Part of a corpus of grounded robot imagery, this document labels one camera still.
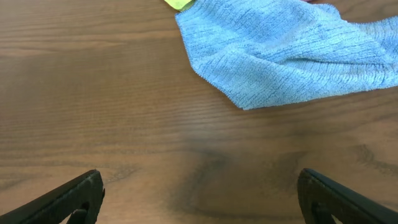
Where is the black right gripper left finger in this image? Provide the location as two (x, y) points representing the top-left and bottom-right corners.
(1, 169), (104, 224)

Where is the blue microfiber cloth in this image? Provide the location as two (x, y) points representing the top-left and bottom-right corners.
(175, 0), (397, 110)

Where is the loose green microfiber cloth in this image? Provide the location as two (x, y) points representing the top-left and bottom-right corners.
(164, 0), (195, 12)

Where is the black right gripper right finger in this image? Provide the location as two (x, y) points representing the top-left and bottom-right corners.
(297, 169), (397, 224)

